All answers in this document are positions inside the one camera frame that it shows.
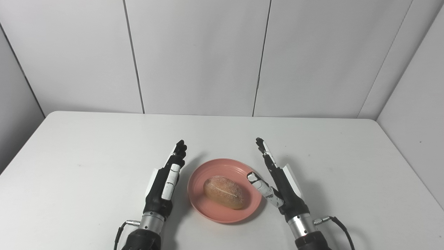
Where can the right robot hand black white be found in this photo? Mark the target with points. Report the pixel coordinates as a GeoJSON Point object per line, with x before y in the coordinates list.
{"type": "Point", "coordinates": [288, 192]}

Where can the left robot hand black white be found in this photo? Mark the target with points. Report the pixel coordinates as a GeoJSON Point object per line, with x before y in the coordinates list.
{"type": "Point", "coordinates": [158, 194]}

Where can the bread roll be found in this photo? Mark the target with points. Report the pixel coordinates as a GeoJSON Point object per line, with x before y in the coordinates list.
{"type": "Point", "coordinates": [223, 191]}

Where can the pink plate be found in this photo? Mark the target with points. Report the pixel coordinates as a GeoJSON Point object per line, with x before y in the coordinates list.
{"type": "Point", "coordinates": [225, 166]}

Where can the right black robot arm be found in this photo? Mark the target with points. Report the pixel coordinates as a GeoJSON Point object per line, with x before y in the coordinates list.
{"type": "Point", "coordinates": [307, 232]}

